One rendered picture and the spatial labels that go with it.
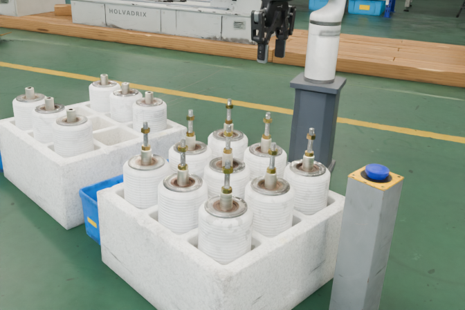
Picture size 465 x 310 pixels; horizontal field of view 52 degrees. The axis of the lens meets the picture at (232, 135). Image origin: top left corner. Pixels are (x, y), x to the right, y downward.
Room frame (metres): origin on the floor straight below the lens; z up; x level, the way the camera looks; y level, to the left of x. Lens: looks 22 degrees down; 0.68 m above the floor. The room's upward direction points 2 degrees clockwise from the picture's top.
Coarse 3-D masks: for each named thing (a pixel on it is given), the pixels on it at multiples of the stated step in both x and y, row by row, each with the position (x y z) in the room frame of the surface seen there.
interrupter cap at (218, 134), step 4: (216, 132) 1.07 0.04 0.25; (220, 132) 1.07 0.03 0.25; (236, 132) 1.08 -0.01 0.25; (240, 132) 1.08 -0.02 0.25; (216, 136) 1.04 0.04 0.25; (220, 136) 1.05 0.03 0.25; (224, 136) 1.05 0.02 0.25; (232, 136) 1.06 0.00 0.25; (236, 136) 1.05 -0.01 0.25; (240, 136) 1.05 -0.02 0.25; (224, 140) 1.03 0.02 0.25; (232, 140) 1.03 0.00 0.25; (236, 140) 1.03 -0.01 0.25
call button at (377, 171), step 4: (372, 164) 0.76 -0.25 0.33; (376, 164) 0.76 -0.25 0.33; (368, 168) 0.74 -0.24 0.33; (372, 168) 0.74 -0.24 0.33; (376, 168) 0.74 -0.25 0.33; (380, 168) 0.74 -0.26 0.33; (384, 168) 0.75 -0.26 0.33; (368, 172) 0.74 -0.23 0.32; (372, 172) 0.73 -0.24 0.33; (376, 172) 0.73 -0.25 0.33; (380, 172) 0.73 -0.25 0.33; (384, 172) 0.73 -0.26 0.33; (388, 172) 0.73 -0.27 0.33; (372, 176) 0.73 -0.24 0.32; (376, 176) 0.73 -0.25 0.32; (380, 176) 0.73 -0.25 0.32; (384, 176) 0.73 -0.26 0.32
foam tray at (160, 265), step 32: (128, 224) 0.81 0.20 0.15; (160, 224) 0.77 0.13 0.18; (320, 224) 0.81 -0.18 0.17; (128, 256) 0.81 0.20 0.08; (160, 256) 0.74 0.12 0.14; (192, 256) 0.68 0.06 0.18; (256, 256) 0.69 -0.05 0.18; (288, 256) 0.74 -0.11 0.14; (320, 256) 0.82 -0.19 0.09; (160, 288) 0.74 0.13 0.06; (192, 288) 0.67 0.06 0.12; (224, 288) 0.62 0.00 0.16; (256, 288) 0.68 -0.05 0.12; (288, 288) 0.75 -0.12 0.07
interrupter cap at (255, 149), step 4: (256, 144) 1.01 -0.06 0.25; (260, 144) 1.01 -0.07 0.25; (252, 148) 0.98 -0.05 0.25; (256, 148) 0.99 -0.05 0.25; (260, 148) 0.99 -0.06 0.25; (276, 148) 0.99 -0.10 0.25; (280, 148) 0.99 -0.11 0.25; (252, 152) 0.96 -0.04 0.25; (256, 152) 0.96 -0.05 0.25; (260, 152) 0.96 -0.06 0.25; (264, 152) 0.97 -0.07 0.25; (280, 152) 0.97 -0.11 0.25; (260, 156) 0.95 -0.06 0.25; (264, 156) 0.94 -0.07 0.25; (268, 156) 0.94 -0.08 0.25; (276, 156) 0.95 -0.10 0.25
